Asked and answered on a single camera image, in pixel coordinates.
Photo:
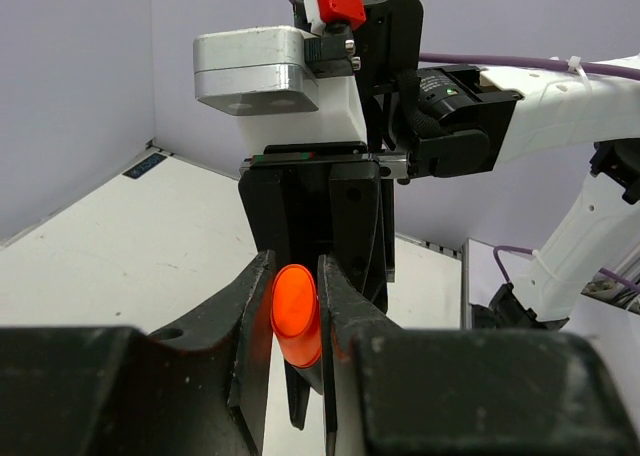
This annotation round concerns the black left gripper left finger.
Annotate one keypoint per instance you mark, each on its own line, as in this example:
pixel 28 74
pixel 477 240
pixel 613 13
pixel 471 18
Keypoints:
pixel 199 385

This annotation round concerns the orange translucent cap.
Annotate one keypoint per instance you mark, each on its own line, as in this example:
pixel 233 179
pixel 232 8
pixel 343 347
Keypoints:
pixel 295 317

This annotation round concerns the right black logo sticker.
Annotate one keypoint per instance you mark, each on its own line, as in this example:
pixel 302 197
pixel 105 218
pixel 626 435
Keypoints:
pixel 144 166

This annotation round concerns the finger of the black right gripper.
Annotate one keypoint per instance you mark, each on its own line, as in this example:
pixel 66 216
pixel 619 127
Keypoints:
pixel 265 195

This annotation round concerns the black highlighter orange cap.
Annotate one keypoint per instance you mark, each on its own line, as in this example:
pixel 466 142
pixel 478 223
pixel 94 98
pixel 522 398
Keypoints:
pixel 300 381

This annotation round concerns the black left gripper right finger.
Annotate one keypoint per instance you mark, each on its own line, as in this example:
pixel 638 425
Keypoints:
pixel 349 323

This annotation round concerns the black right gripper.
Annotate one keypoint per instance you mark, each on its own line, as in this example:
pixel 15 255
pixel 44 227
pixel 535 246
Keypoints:
pixel 363 241

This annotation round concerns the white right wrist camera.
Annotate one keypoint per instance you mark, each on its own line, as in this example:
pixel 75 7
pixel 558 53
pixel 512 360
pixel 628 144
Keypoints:
pixel 288 85

